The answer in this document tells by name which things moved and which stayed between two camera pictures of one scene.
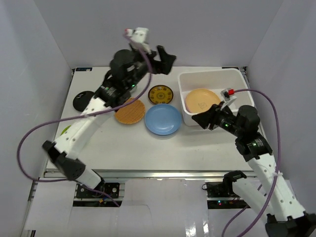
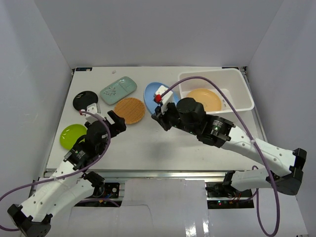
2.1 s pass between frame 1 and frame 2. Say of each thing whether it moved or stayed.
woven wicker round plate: stayed
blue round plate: moved
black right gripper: moved
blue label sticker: stayed
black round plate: stayed
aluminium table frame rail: stayed
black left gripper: moved
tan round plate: stayed
